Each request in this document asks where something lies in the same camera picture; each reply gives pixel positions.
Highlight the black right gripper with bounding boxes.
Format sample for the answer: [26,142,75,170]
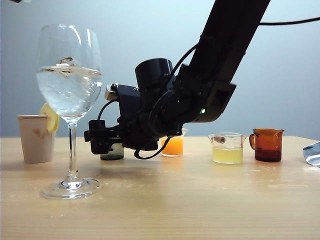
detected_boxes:
[83,83,161,155]

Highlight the smoky grey glass measuring cup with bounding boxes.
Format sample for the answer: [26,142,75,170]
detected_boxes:
[99,142,125,161]

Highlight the beige paper cup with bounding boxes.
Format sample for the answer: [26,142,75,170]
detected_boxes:
[16,114,56,165]

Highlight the glass cup with yellow juice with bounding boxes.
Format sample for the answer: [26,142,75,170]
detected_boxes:
[207,132,248,165]

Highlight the amber glass measuring cup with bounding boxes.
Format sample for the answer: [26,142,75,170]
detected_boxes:
[248,127,286,162]

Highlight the clear wine glass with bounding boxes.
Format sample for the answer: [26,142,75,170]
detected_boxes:
[36,24,104,200]

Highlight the yellow lemon slice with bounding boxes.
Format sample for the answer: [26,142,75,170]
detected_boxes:
[39,102,61,134]

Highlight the glass beaker with orange juice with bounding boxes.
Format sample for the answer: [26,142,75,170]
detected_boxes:
[160,127,189,158]

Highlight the crumpled silver foil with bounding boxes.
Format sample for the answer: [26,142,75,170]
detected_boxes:
[301,141,320,167]

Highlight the black cable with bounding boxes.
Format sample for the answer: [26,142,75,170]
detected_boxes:
[133,136,173,160]
[258,16,320,26]
[164,43,201,83]
[97,99,120,123]

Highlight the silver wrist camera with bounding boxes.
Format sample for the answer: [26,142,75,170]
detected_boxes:
[104,84,120,101]

